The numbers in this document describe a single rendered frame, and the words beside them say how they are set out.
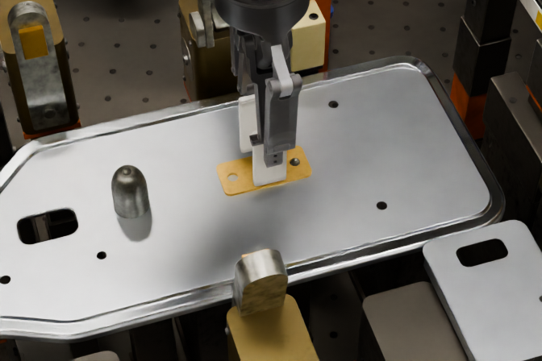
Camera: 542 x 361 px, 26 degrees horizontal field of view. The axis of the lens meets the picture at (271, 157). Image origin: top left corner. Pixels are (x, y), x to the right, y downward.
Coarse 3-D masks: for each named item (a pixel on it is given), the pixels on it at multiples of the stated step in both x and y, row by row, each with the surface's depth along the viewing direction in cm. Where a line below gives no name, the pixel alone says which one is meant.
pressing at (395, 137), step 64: (384, 64) 117; (128, 128) 112; (192, 128) 112; (320, 128) 112; (384, 128) 112; (448, 128) 112; (0, 192) 107; (64, 192) 107; (192, 192) 107; (256, 192) 107; (320, 192) 107; (384, 192) 107; (448, 192) 107; (0, 256) 102; (64, 256) 102; (128, 256) 102; (192, 256) 102; (320, 256) 103; (384, 256) 103; (0, 320) 99; (64, 320) 98; (128, 320) 99
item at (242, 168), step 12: (288, 156) 109; (300, 156) 109; (216, 168) 108; (228, 168) 108; (240, 168) 108; (288, 168) 108; (300, 168) 108; (228, 180) 108; (240, 180) 108; (252, 180) 108; (288, 180) 108; (228, 192) 107; (240, 192) 107
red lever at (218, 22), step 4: (212, 4) 112; (212, 8) 112; (212, 12) 112; (216, 12) 112; (212, 16) 112; (216, 16) 112; (212, 20) 112; (216, 20) 112; (220, 20) 112; (212, 24) 112; (216, 24) 112; (220, 24) 112; (224, 24) 112; (216, 28) 112; (220, 28) 112; (224, 28) 112; (228, 28) 113
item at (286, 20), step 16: (224, 0) 89; (240, 0) 88; (256, 0) 88; (272, 0) 88; (288, 0) 88; (304, 0) 90; (224, 16) 90; (240, 16) 89; (256, 16) 88; (272, 16) 89; (288, 16) 89; (256, 32) 90; (272, 32) 90; (256, 48) 93; (288, 48) 91; (256, 64) 95
